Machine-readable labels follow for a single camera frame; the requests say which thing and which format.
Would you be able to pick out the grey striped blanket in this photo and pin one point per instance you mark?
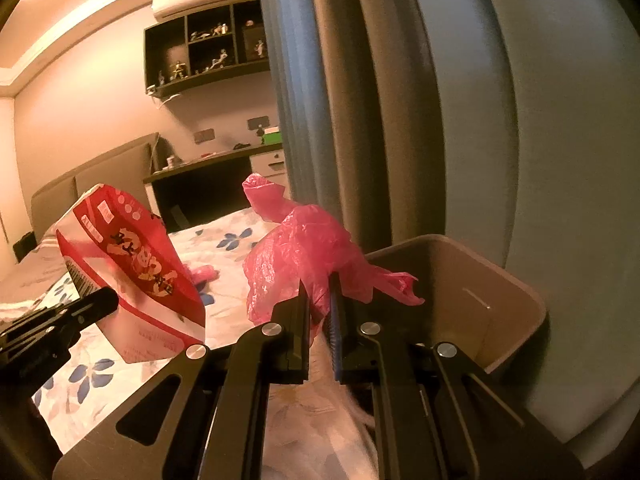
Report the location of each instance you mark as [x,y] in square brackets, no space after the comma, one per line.
[30,280]

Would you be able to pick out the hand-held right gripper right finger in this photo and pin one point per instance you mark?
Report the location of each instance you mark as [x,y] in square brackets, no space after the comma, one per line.
[334,345]

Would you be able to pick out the dark desk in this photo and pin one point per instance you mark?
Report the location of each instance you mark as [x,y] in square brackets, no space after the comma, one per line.
[200,185]

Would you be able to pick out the pink plastic bag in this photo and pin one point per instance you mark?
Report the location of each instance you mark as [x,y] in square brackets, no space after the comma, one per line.
[300,250]

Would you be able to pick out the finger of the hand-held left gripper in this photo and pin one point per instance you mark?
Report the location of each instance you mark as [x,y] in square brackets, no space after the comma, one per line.
[97,304]

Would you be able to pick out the beige trash bin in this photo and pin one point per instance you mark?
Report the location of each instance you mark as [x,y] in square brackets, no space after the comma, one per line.
[450,285]

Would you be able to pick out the black bedside box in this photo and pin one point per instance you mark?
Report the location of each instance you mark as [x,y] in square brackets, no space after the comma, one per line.
[23,246]

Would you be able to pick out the grey upholstered headboard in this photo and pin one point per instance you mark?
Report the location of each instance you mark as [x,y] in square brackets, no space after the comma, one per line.
[100,175]

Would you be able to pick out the wall socket plate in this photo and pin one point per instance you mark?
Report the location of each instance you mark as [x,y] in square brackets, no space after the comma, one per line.
[204,136]
[258,122]

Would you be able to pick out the white drawer cabinet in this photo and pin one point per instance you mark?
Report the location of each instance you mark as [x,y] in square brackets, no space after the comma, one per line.
[267,166]

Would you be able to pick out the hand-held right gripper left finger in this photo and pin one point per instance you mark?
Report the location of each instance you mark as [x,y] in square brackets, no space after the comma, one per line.
[295,345]

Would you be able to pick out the row of figurines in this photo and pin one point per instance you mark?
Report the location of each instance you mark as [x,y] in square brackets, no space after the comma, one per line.
[215,55]

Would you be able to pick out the dark wall shelf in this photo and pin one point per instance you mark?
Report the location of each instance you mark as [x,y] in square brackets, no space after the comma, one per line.
[210,45]

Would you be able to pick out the blue grey curtain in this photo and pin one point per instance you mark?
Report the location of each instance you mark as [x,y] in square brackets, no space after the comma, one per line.
[450,110]

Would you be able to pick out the green box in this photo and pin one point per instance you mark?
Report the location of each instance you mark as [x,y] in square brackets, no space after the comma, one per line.
[271,135]

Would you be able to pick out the red snack bag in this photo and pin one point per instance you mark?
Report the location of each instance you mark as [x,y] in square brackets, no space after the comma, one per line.
[135,265]

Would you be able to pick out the small pink crumpled wrapper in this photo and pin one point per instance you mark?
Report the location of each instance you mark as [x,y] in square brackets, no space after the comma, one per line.
[200,273]

